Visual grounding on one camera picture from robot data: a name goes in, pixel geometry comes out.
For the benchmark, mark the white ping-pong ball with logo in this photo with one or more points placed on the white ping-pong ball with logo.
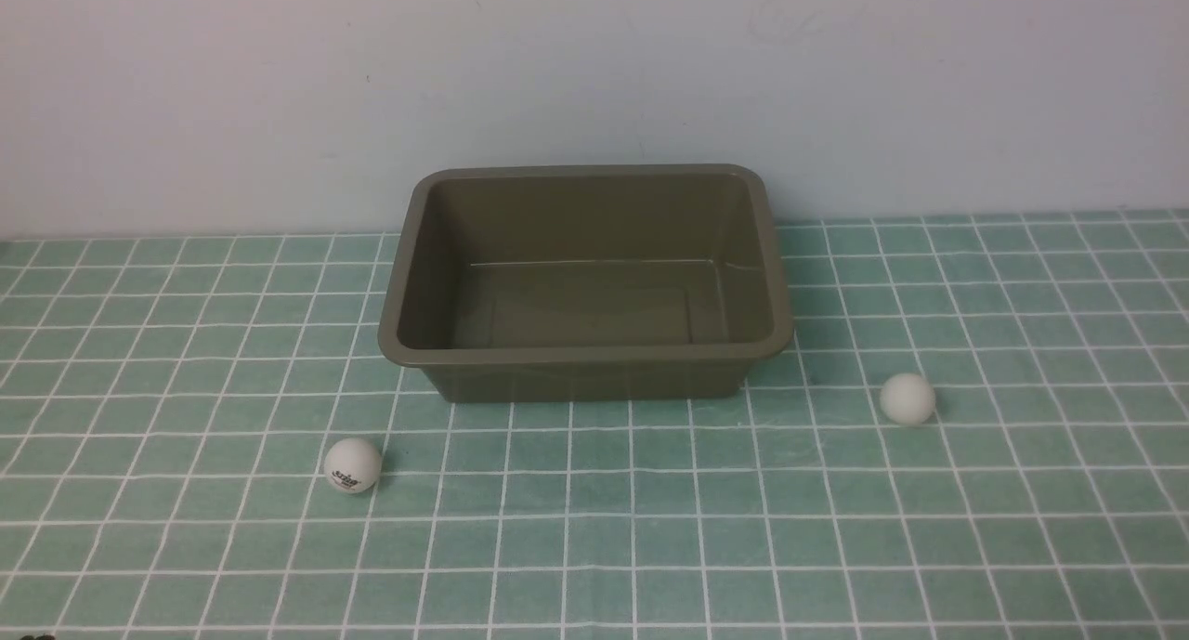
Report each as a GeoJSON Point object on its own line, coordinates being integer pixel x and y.
{"type": "Point", "coordinates": [353, 465]}

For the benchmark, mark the plain white ping-pong ball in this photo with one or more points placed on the plain white ping-pong ball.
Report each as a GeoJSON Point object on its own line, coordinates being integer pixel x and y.
{"type": "Point", "coordinates": [907, 399]}

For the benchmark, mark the olive green plastic bin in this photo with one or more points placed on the olive green plastic bin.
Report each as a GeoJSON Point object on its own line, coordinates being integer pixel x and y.
{"type": "Point", "coordinates": [587, 282]}

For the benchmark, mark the green checkered tablecloth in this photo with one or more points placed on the green checkered tablecloth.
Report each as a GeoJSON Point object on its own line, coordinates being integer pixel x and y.
{"type": "Point", "coordinates": [167, 403]}

